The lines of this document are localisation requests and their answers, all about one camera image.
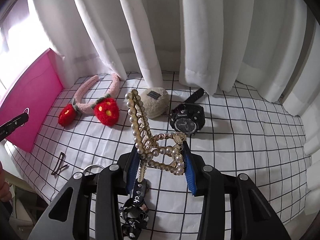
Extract pearl gold hair claw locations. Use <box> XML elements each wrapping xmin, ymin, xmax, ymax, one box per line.
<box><xmin>125</xmin><ymin>89</ymin><xmax>187</xmax><ymax>182</ymax></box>

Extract black printed hair scrunchie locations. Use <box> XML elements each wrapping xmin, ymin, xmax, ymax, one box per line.
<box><xmin>119</xmin><ymin>179</ymin><xmax>150</xmax><ymax>239</ymax></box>

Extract black wrist watch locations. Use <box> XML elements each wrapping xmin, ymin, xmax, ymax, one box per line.
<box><xmin>169</xmin><ymin>88</ymin><xmax>205</xmax><ymax>135</ymax></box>

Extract dark metal hair clip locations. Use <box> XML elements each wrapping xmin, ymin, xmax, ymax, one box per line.
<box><xmin>51</xmin><ymin>152</ymin><xmax>69</xmax><ymax>176</ymax></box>

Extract pink strawberry plush headband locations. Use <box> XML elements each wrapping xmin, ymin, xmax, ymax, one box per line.
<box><xmin>57</xmin><ymin>73</ymin><xmax>120</xmax><ymax>127</ymax></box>

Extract person's left hand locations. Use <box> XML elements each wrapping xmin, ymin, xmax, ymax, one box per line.
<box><xmin>0</xmin><ymin>165</ymin><xmax>12</xmax><ymax>202</ymax></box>

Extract pink plastic storage bin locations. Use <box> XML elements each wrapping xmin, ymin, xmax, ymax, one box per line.
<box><xmin>1</xmin><ymin>49</ymin><xmax>63</xmax><ymax>152</ymax></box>

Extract white black grid tablecloth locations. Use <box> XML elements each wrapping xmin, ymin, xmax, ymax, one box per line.
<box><xmin>4</xmin><ymin>73</ymin><xmax>311</xmax><ymax>239</ymax></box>

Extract beige fluffy round pouch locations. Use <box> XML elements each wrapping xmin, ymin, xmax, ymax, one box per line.
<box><xmin>140</xmin><ymin>87</ymin><xmax>170</xmax><ymax>119</ymax></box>

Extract white curtain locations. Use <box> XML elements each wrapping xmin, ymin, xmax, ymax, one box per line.
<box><xmin>0</xmin><ymin>0</ymin><xmax>320</xmax><ymax>190</ymax></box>

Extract silver metal ring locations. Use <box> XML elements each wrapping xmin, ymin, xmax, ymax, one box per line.
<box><xmin>81</xmin><ymin>164</ymin><xmax>106</xmax><ymax>176</ymax></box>

